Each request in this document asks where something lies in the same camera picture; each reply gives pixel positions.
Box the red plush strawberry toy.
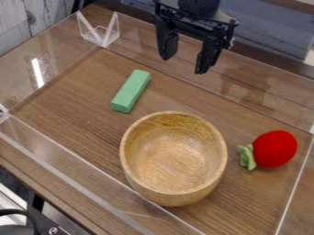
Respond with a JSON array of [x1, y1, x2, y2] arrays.
[[236, 130, 298, 171]]

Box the clear acrylic corner bracket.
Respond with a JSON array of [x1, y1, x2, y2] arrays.
[[76, 12, 120, 48]]

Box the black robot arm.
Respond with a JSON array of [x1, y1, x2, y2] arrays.
[[154, 0, 238, 74]]

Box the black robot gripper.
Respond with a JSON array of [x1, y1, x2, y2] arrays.
[[154, 0, 238, 74]]

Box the brown wooden bowl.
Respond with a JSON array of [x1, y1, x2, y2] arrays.
[[119, 111, 228, 207]]

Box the clear acrylic front barrier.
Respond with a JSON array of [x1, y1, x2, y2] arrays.
[[0, 105, 204, 235]]

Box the green rectangular block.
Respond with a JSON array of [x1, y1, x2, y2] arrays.
[[111, 70, 151, 113]]

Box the grey sofa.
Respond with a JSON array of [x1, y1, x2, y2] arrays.
[[121, 0, 314, 61]]

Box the black metal table leg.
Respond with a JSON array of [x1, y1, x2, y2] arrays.
[[27, 194, 71, 235]]

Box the black cable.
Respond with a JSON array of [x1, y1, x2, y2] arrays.
[[0, 208, 35, 235]]

